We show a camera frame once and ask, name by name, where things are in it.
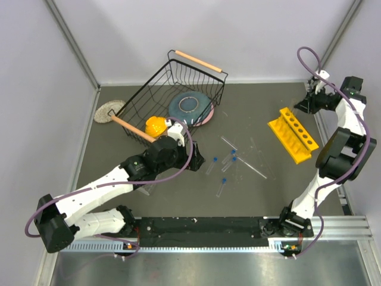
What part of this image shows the blue capped tube lower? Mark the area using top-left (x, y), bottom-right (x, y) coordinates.
top-left (216, 178), bottom-right (227, 198)

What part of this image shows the black wire basket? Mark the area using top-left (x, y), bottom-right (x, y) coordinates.
top-left (107, 49), bottom-right (228, 133)

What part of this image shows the long glass test tube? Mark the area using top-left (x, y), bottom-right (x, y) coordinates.
top-left (236, 155), bottom-right (268, 179)

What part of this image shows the blue capped tube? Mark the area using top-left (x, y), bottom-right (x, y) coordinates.
top-left (221, 157), bottom-right (237, 173)
top-left (222, 149), bottom-right (236, 164)
top-left (205, 157), bottom-right (218, 175)
top-left (216, 178), bottom-right (227, 198)

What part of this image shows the yellow and brown bowl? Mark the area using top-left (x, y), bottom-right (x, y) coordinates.
top-left (145, 116), bottom-right (167, 138)

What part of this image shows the pink plate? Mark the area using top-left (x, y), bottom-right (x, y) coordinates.
top-left (192, 105), bottom-right (214, 127)

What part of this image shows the woven round coaster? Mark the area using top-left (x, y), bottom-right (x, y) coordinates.
top-left (93, 100), bottom-right (126, 124)

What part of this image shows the blue capped tube upper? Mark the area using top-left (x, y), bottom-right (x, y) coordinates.
top-left (222, 149), bottom-right (236, 164)

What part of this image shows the yellow test tube rack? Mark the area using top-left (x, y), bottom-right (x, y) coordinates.
top-left (268, 107), bottom-right (319, 164)

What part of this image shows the short glass test tube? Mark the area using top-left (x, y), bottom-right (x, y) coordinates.
top-left (221, 136), bottom-right (238, 150)

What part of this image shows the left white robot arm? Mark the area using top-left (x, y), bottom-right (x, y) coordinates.
top-left (33, 136), bottom-right (205, 253)

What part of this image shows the blue capped tube far left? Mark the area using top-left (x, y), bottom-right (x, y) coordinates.
top-left (205, 157), bottom-right (218, 175)

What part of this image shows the clear acrylic tube rack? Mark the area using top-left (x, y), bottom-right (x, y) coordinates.
top-left (138, 184), bottom-right (157, 196)

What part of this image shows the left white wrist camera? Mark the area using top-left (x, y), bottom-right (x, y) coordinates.
top-left (165, 119), bottom-right (185, 147)

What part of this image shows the blue ceramic plate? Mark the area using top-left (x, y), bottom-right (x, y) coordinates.
top-left (168, 91), bottom-right (213, 126)

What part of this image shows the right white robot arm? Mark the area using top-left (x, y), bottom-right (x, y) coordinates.
top-left (277, 76), bottom-right (377, 237)

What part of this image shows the blue capped tube middle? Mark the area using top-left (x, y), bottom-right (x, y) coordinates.
top-left (221, 157), bottom-right (237, 173)

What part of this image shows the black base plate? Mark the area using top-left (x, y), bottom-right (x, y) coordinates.
top-left (101, 216), bottom-right (313, 248)

